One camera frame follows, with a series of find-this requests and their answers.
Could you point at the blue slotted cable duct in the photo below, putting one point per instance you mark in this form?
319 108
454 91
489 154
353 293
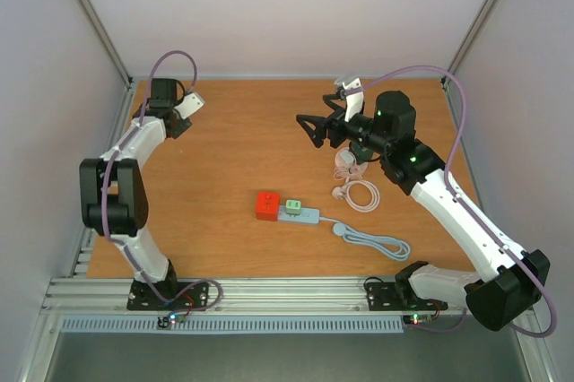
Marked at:
212 325

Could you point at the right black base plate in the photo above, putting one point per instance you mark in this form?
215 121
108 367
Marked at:
384 296

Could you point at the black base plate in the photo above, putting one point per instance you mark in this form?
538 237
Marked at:
384 296
197 294

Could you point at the small circuit board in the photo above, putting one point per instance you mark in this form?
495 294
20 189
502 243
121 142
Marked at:
417 319
170 320

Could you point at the left small circuit board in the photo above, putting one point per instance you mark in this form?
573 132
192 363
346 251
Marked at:
170 320

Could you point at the aluminium front rail frame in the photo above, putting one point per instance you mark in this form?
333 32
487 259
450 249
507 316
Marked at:
280 296

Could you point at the dark green patterned cube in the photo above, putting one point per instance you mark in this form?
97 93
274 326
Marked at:
361 154

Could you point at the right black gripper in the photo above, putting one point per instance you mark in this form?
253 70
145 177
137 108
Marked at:
318 134

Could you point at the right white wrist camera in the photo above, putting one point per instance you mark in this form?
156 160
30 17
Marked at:
350 90

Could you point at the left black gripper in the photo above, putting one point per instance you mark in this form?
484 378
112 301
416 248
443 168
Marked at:
179 130

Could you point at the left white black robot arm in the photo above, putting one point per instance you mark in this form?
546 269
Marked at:
113 198

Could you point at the right small circuit board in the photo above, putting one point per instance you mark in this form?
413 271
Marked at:
417 319

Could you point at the green small plug charger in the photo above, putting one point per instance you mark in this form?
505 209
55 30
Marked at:
293 207

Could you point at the red cube plug adapter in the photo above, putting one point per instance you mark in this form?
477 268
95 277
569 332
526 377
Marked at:
267 206

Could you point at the light blue power strip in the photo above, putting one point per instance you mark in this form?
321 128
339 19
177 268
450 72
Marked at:
307 216

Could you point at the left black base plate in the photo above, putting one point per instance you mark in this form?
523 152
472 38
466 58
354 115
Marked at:
197 294

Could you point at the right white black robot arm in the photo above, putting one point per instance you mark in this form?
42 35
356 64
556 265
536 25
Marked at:
506 279

